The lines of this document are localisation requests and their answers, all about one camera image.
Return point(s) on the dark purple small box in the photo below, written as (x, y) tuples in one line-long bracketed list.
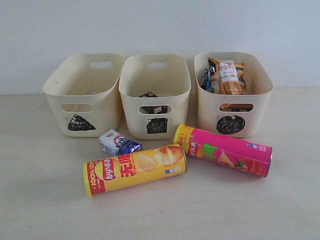
[(160, 109)]

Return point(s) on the blue noodle bag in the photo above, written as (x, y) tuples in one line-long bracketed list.
[(211, 81)]

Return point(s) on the yellow chips can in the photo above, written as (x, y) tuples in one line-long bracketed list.
[(132, 169)]

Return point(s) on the orange white noodle bag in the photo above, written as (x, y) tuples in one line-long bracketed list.
[(231, 76)]

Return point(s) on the pink chips can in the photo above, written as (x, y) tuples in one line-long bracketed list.
[(235, 153)]

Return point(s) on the cream bin square mark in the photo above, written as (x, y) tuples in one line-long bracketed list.
[(167, 76)]

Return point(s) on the white blue milk carton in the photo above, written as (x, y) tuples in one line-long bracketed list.
[(116, 144)]

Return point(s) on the cream bin circle mark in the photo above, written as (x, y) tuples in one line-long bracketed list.
[(237, 116)]

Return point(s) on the cream bin triangle mark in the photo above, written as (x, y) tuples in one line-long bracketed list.
[(83, 93)]

